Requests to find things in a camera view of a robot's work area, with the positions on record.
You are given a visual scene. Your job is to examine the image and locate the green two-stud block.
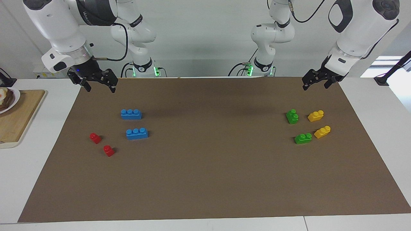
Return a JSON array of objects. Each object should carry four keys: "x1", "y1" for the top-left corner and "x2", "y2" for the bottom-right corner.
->
[
  {"x1": 286, "y1": 109, "x2": 299, "y2": 124},
  {"x1": 294, "y1": 133, "x2": 312, "y2": 144}
]

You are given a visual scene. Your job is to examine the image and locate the blue three-stud block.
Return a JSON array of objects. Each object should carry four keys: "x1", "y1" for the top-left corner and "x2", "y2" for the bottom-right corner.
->
[
  {"x1": 126, "y1": 128, "x2": 149, "y2": 140},
  {"x1": 121, "y1": 109, "x2": 142, "y2": 120}
]

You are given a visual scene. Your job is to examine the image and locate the yellow two-stud block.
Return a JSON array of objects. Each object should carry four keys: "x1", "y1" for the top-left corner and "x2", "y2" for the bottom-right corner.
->
[
  {"x1": 314, "y1": 125, "x2": 331, "y2": 139},
  {"x1": 308, "y1": 110, "x2": 324, "y2": 122}
]

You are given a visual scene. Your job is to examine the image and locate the white box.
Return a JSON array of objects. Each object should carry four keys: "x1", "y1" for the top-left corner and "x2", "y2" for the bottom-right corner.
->
[{"x1": 34, "y1": 66, "x2": 69, "y2": 79}]

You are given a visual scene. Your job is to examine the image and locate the white plate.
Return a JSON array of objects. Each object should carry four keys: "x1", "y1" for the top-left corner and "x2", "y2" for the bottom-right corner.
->
[{"x1": 0, "y1": 87, "x2": 21, "y2": 114}]

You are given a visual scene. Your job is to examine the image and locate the wooden cutting board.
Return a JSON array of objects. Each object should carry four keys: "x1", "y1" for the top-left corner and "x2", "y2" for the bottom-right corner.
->
[{"x1": 0, "y1": 90, "x2": 47, "y2": 149}]

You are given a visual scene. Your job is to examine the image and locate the brown sandwich food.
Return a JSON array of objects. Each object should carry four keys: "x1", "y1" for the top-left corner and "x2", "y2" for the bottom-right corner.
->
[{"x1": 0, "y1": 88, "x2": 15, "y2": 112}]

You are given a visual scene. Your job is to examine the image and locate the black device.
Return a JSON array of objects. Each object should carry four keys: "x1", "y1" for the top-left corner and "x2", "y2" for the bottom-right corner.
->
[{"x1": 0, "y1": 68, "x2": 17, "y2": 88}]

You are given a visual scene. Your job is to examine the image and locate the brown table mat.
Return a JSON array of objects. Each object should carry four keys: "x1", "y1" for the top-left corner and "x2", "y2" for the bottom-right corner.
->
[{"x1": 18, "y1": 77, "x2": 411, "y2": 223}]

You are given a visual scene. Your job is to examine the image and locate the black base cable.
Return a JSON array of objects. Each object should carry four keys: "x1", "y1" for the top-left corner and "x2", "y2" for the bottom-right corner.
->
[
  {"x1": 120, "y1": 62, "x2": 134, "y2": 78},
  {"x1": 228, "y1": 48, "x2": 259, "y2": 77}
]

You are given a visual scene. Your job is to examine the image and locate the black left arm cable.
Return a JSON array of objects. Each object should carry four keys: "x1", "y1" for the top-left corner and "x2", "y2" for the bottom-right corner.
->
[{"x1": 287, "y1": 0, "x2": 399, "y2": 60}]

